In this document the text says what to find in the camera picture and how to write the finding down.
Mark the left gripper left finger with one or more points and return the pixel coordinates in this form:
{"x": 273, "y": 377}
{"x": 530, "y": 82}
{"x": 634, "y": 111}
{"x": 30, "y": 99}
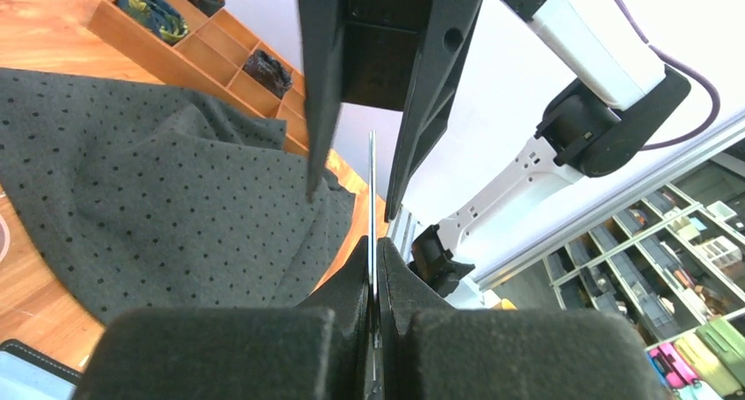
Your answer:
{"x": 315, "y": 350}

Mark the dark grey dotted cloth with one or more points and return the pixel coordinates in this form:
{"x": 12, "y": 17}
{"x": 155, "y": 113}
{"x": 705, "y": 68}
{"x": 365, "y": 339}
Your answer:
{"x": 142, "y": 195}

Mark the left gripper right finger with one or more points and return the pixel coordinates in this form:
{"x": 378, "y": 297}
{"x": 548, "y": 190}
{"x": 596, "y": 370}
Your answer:
{"x": 433, "y": 351}

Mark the brown wooden compartment tray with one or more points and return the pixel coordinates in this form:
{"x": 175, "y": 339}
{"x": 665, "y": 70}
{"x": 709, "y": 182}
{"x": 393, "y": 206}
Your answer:
{"x": 209, "y": 59}

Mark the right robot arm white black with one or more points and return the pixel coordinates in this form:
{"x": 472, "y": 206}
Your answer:
{"x": 622, "y": 93}

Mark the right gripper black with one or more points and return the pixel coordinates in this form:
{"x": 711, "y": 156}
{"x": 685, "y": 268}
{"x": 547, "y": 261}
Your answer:
{"x": 373, "y": 54}

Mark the coiled black belt middle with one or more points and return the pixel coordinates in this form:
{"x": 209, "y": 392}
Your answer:
{"x": 269, "y": 72}

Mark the background storage shelf rack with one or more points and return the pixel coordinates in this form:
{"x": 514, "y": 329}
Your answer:
{"x": 672, "y": 265}

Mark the black leather card holder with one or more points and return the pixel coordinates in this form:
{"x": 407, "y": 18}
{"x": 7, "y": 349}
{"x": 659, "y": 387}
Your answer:
{"x": 29, "y": 374}

